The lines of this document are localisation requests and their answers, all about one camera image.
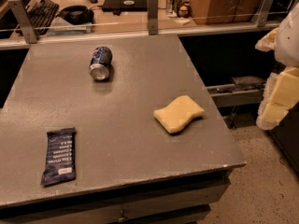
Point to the blue pepsi can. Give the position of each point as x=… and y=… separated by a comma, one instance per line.
x=100, y=65

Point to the grey table drawer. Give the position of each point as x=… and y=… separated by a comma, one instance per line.
x=178, y=201

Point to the dark blue snack bar wrapper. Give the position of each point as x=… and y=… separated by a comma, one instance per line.
x=60, y=158

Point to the brown cardboard box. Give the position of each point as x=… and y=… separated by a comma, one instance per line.
x=206, y=12

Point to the yellow sponge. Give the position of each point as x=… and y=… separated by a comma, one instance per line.
x=178, y=114

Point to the grey metal shelf bracket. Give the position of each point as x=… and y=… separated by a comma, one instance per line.
x=241, y=91

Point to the middle metal rail bracket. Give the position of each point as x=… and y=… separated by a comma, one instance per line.
x=152, y=6

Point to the metal rail bracket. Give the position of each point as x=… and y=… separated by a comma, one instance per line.
x=152, y=6
x=262, y=13
x=29, y=33

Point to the right metal rail bracket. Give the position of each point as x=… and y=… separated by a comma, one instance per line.
x=262, y=13

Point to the black headphones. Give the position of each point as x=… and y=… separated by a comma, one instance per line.
x=76, y=15

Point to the small round brown object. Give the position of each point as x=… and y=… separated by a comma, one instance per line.
x=184, y=11

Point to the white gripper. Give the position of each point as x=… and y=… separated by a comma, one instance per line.
x=289, y=41

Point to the cans on back desk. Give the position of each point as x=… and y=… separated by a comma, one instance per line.
x=172, y=7

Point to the black keyboard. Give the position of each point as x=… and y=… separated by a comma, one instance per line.
x=41, y=15

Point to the left metal rail bracket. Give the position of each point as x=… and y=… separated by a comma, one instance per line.
x=29, y=33

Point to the black laptop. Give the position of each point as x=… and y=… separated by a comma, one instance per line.
x=124, y=5

